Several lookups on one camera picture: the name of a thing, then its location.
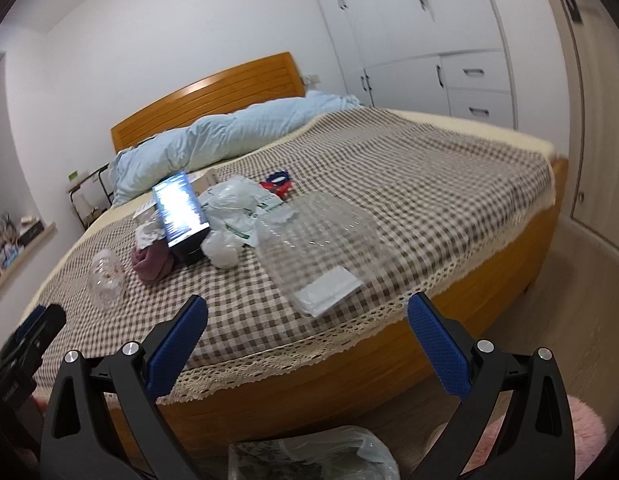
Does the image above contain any maroon cloth ball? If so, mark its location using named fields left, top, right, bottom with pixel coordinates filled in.
left=131, top=240, right=174, bottom=284

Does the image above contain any white green printed bag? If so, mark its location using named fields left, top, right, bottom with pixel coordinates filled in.
left=198, top=176, right=283, bottom=247

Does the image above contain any clear plastic container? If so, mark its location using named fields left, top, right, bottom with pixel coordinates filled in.
left=255, top=192, right=389, bottom=318

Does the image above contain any blue bottle cap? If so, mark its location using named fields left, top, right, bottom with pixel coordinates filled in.
left=266, top=171, right=291, bottom=186

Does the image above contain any trash bag with green print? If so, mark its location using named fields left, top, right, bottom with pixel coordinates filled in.
left=228, top=426, right=401, bottom=479

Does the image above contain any pink fluffy rug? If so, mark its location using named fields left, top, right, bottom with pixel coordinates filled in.
left=463, top=392, right=608, bottom=479

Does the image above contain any windowsill clutter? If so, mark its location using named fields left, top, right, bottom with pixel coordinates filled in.
left=0, top=212, right=44, bottom=276

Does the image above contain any bedside shelf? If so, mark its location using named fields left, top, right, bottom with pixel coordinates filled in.
left=66, top=164, right=113, bottom=230

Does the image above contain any light blue duvet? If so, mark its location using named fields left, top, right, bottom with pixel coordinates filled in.
left=108, top=90, right=363, bottom=207

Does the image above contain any red wrapper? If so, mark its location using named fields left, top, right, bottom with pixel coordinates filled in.
left=259, top=180, right=293, bottom=200

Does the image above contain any white wardrobe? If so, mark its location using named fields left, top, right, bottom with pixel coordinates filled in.
left=317, top=0, right=518, bottom=128

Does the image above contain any wooden bed frame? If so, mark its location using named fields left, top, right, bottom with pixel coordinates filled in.
left=112, top=52, right=569, bottom=456

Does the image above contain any wall socket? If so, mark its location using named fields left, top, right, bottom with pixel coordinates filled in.
left=300, top=74, right=321, bottom=87

